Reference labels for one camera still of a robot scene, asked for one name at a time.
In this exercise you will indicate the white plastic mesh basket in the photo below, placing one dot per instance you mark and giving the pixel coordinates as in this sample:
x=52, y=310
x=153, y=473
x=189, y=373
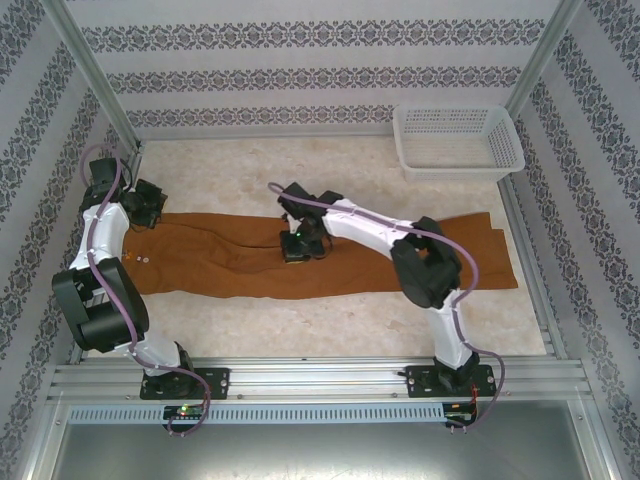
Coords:
x=500, y=145

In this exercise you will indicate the brown long pants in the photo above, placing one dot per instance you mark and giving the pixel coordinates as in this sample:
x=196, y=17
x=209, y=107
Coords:
x=350, y=272

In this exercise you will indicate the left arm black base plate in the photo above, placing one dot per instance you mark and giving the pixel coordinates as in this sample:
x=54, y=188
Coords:
x=217, y=382

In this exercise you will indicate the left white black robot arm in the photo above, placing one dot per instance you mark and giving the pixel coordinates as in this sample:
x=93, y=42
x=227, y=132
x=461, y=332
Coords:
x=107, y=240

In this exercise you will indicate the aluminium profile frame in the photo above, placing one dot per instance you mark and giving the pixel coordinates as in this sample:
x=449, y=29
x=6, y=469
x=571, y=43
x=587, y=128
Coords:
x=310, y=380

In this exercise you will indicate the grey sheet metal panel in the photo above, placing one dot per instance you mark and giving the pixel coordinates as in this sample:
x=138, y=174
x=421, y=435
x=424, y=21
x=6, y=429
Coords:
x=320, y=450

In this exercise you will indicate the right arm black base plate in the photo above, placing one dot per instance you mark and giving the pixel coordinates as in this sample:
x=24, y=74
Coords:
x=417, y=382

